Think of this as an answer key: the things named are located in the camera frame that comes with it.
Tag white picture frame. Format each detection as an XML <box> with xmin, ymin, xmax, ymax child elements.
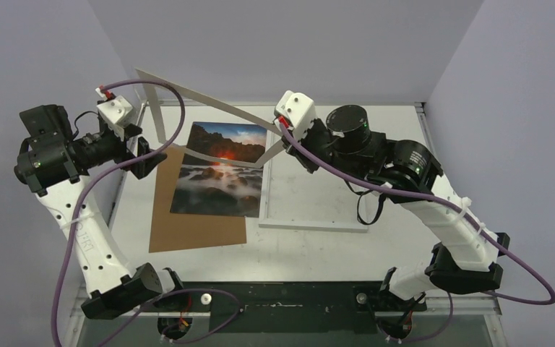
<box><xmin>258</xmin><ymin>151</ymin><xmax>369</xmax><ymax>233</ymax></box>

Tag white paper mat border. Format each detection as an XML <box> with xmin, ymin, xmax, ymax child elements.
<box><xmin>135</xmin><ymin>68</ymin><xmax>284</xmax><ymax>168</ymax></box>

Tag landscape sunset photo print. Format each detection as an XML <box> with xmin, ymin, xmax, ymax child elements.
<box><xmin>170</xmin><ymin>121</ymin><xmax>267</xmax><ymax>218</ymax></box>

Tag white brown backing board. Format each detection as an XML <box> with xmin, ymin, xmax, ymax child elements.
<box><xmin>149</xmin><ymin>147</ymin><xmax>247</xmax><ymax>253</ymax></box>

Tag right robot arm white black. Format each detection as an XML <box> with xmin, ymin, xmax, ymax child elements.
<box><xmin>274</xmin><ymin>105</ymin><xmax>509</xmax><ymax>310</ymax></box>

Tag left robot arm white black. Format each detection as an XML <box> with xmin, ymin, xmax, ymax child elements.
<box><xmin>14</xmin><ymin>102</ymin><xmax>187</xmax><ymax>320</ymax></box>

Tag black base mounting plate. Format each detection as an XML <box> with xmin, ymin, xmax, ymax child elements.
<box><xmin>147</xmin><ymin>281</ymin><xmax>427</xmax><ymax>334</ymax></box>

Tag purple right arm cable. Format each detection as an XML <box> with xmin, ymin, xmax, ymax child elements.
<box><xmin>279</xmin><ymin>119</ymin><xmax>555</xmax><ymax>345</ymax></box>

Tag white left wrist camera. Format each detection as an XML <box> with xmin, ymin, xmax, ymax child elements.
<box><xmin>97</xmin><ymin>95</ymin><xmax>134</xmax><ymax>141</ymax></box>

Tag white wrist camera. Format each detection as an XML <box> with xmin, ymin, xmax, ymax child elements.
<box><xmin>274</xmin><ymin>90</ymin><xmax>317</xmax><ymax>140</ymax></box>
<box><xmin>97</xmin><ymin>95</ymin><xmax>134</xmax><ymax>141</ymax></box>

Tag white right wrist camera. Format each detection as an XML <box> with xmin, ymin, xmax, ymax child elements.
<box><xmin>274</xmin><ymin>90</ymin><xmax>317</xmax><ymax>140</ymax></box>

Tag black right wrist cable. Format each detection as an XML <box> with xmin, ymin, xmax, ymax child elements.
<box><xmin>344</xmin><ymin>181</ymin><xmax>387</xmax><ymax>227</ymax></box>

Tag aluminium front rail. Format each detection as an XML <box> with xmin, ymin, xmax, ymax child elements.
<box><xmin>69</xmin><ymin>286</ymin><xmax>501</xmax><ymax>318</ymax></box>

